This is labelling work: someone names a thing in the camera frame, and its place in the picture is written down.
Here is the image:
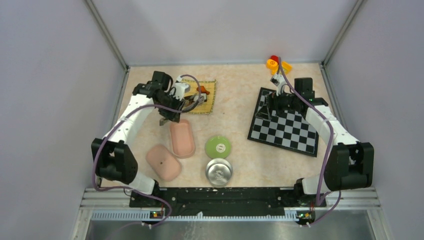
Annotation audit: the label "orange round toy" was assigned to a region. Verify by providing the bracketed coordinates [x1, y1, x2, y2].
[265, 58, 279, 71]

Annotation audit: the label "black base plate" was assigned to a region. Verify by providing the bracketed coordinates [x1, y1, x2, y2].
[129, 187, 316, 217]

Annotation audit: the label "green round lid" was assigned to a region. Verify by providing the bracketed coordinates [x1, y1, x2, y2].
[204, 135, 232, 159]

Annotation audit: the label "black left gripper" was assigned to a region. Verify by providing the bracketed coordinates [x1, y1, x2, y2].
[156, 91, 185, 123]

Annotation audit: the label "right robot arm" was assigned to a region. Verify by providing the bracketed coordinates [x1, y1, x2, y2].
[256, 74, 374, 206]

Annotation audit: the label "pink lunch box lid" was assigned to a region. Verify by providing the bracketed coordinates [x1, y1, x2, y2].
[145, 144, 182, 182]

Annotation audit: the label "bamboo mat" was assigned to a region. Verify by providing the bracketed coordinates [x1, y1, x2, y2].
[181, 78, 217, 115]

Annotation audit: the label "round steel container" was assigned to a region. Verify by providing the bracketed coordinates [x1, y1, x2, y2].
[205, 158, 233, 188]

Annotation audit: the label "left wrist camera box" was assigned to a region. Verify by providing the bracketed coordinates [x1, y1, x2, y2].
[169, 75, 191, 101]

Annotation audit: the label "pink lunch box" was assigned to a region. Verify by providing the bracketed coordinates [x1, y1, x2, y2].
[169, 119, 196, 159]

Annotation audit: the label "orange chicken drumstick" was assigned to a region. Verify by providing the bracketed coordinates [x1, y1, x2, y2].
[196, 85, 210, 95]

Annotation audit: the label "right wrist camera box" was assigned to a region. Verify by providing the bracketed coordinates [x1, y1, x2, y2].
[270, 73, 287, 87]

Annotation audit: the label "red toy block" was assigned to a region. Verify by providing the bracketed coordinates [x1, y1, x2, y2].
[270, 55, 280, 64]

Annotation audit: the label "silver metal tongs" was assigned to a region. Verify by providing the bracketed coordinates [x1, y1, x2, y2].
[159, 93, 205, 126]

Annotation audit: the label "aluminium frame rail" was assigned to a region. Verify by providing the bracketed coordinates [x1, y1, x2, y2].
[72, 187, 393, 240]

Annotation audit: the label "checkerboard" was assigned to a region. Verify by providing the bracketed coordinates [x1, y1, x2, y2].
[247, 87, 323, 157]

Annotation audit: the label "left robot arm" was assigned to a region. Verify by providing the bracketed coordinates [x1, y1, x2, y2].
[91, 71, 191, 207]

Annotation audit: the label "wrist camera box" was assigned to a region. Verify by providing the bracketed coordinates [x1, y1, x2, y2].
[169, 75, 191, 101]
[270, 73, 287, 87]

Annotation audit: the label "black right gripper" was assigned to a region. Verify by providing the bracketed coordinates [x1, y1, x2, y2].
[255, 87, 300, 121]

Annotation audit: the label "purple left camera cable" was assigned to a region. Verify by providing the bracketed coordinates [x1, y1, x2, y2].
[91, 74, 204, 229]

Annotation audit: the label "yellow toy block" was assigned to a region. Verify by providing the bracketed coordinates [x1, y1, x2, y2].
[270, 61, 293, 75]

